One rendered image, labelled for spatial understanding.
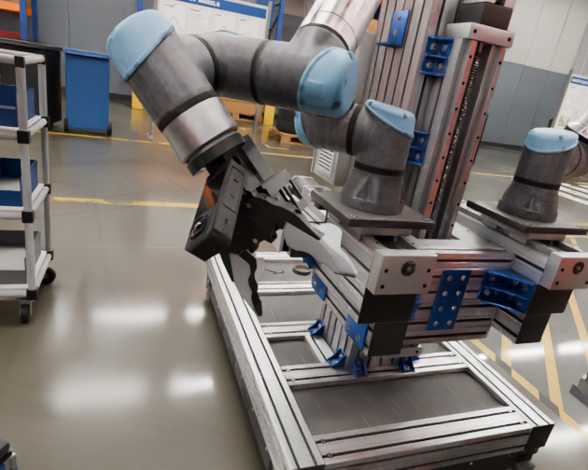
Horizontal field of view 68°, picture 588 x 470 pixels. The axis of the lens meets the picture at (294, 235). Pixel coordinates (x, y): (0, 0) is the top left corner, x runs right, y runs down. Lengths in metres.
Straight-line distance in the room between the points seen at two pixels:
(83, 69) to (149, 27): 5.61
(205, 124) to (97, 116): 5.70
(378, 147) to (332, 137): 0.11
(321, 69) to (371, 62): 0.91
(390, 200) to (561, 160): 0.50
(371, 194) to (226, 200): 0.59
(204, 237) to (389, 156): 0.64
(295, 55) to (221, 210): 0.20
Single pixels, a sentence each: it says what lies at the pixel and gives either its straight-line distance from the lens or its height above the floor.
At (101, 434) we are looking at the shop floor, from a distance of 1.54.
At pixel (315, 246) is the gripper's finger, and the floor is 0.91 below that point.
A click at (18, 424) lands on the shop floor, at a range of 1.62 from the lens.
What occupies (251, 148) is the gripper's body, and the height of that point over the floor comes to 0.99.
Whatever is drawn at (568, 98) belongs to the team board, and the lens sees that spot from 9.82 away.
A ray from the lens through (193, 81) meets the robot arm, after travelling 0.49.
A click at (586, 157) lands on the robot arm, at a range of 1.44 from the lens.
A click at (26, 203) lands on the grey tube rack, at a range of 1.85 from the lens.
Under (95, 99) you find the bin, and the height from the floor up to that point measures 0.44.
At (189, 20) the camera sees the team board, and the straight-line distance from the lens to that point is 6.36.
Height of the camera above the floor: 1.08
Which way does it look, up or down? 20 degrees down
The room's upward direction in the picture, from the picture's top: 9 degrees clockwise
